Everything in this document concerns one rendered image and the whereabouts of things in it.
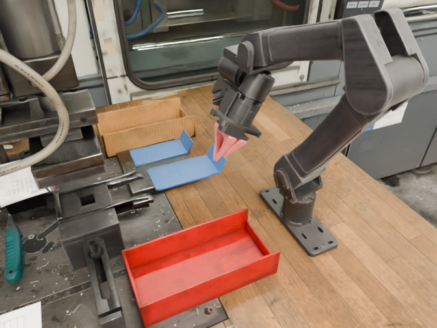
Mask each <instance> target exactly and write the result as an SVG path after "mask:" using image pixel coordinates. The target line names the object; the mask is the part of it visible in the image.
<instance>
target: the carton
mask: <svg viewBox="0 0 437 328"><path fill-rule="evenodd" d="M97 115H98V120H99V123H98V124H96V127H97V131H98V136H99V139H100V141H101V144H102V147H103V150H104V152H105V155H106V158H107V159H108V158H111V157H116V156H117V155H116V153H118V152H123V151H126V150H131V149H134V148H139V147H142V146H147V145H150V144H155V143H160V142H163V141H167V140H171V139H179V137H180V135H181V133H182V131H183V130H185V131H186V132H187V134H188V135H189V137H190V138H191V137H195V136H196V133H195V118H194V115H189V116H187V114H186V113H185V112H184V110H183V109H182V108H181V102H180V97H177V98H171V99H167V100H161V101H158V102H152V103H146V104H142V105H136V106H133V107H127V108H123V109H117V110H114V111H108V112H104V113H98V114H97Z"/></svg>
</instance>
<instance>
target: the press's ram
mask: <svg viewBox="0 0 437 328"><path fill-rule="evenodd" d="M62 90H63V89H60V90H56V92H57V93H58V95H59V96H60V97H61V99H62V101H63V102H64V104H65V106H66V108H67V111H68V116H69V121H70V124H69V129H68V133H67V136H66V138H65V140H64V141H63V143H62V144H61V145H60V146H59V147H58V148H57V149H56V150H55V151H54V152H53V153H52V154H51V155H50V156H49V157H47V158H45V159H44V160H42V161H41V162H39V163H36V164H34V165H32V166H31V173H32V175H33V178H34V180H35V182H36V185H37V188H38V189H39V190H40V189H44V188H45V189H46V190H47V191H49V192H53V191H56V190H57V189H58V186H59V184H64V183H67V182H71V181H74V180H79V179H82V178H86V177H89V176H94V175H97V174H101V173H104V172H107V170H106V167H105V162H104V159H103V154H102V152H101V148H100V146H99V142H98V140H97V137H96V134H95V131H94V128H93V126H92V125H93V124H98V123H99V120H98V115H97V112H96V108H95V106H94V103H93V101H92V98H91V96H90V93H89V91H88V89H84V90H78V91H76V92H66V93H62ZM33 95H35V96H37V98H33V99H30V100H26V101H24V102H20V101H18V102H12V103H5V104H1V105H0V144H4V143H10V142H13V141H19V140H22V139H29V153H30V156H32V155H34V154H36V153H38V152H39V151H41V150H43V149H44V148H45V147H46V146H47V145H48V144H49V143H50V142H51V141H52V140H53V138H54V137H55V136H56V134H57V131H58V128H59V116H58V113H57V110H56V109H55V107H54V105H53V104H52V102H51V101H50V99H49V98H48V97H47V96H46V95H45V94H44V93H38V94H33Z"/></svg>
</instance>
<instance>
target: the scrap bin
mask: <svg viewBox="0 0 437 328"><path fill-rule="evenodd" d="M122 256H123V259H124V264H125V267H126V271H127V275H128V278H129V281H130V284H131V288H132V291H133V295H134V297H135V301H136V304H137V307H138V310H139V314H140V318H141V320H142V324H143V327H144V328H147V327H149V326H151V325H154V324H156V323H159V322H160V321H163V320H166V319H168V318H171V317H172V316H175V315H177V314H180V313H182V312H185V311H187V310H189V309H192V308H194V307H197V306H199V305H201V304H204V303H206V302H208V301H211V300H213V299H216V298H218V297H220V296H222V295H225V294H228V293H230V292H232V291H234V290H237V289H239V288H242V287H244V286H246V285H249V284H251V283H253V282H256V281H258V280H261V279H264V278H265V277H268V276H270V275H273V274H275V273H277V270H278V263H279V258H280V251H276V252H273V253H271V252H270V250H269V249H268V247H267V246H266V244H265V243H264V242H263V240H262V239H261V238H260V236H259V235H258V233H257V232H256V231H255V230H254V228H253V226H252V225H251V224H250V222H249V221H248V208H245V209H243V210H239V211H237V212H233V213H230V214H228V215H224V216H222V217H218V218H216V219H213V220H210V221H207V222H204V223H201V224H199V225H195V226H192V227H189V228H186V229H183V230H180V231H177V232H174V233H172V234H169V235H166V236H163V237H160V238H157V239H153V240H151V241H147V242H145V243H141V244H139V245H136V246H133V247H130V248H128V249H124V250H122Z"/></svg>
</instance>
